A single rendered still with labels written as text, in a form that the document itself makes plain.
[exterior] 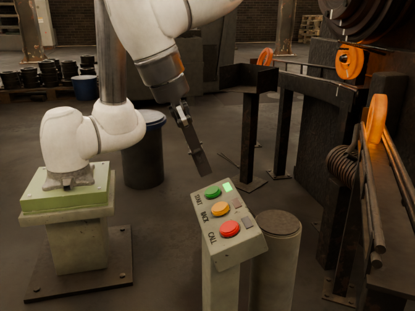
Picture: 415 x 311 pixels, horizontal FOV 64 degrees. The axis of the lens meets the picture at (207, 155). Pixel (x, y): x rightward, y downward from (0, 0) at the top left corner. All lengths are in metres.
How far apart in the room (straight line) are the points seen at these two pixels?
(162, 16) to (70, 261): 1.11
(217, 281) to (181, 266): 0.71
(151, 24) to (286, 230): 0.55
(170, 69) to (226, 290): 0.51
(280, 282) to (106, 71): 0.89
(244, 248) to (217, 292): 0.19
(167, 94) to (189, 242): 1.07
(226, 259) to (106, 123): 0.80
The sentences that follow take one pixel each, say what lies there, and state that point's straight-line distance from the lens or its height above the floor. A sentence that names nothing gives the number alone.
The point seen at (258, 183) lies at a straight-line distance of 2.12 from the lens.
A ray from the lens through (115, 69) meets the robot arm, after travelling 1.26.
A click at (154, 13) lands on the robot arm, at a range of 0.64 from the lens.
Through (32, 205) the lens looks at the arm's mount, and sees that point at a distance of 1.32.
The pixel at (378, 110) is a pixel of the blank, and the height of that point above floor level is 0.75.
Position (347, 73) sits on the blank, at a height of 0.76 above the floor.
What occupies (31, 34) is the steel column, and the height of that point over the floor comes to 0.55.
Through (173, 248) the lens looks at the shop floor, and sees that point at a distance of 1.60.
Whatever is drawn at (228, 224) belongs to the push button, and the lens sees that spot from 0.69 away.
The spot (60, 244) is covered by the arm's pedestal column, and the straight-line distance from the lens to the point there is 1.45.
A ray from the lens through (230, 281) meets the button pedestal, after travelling 0.82.
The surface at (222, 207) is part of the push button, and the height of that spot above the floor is 0.61.
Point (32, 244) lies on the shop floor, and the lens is 1.82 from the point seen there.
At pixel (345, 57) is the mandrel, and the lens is 1.55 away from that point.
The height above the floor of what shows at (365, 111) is 0.71.
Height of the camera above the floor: 1.01
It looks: 24 degrees down
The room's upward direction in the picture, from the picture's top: straight up
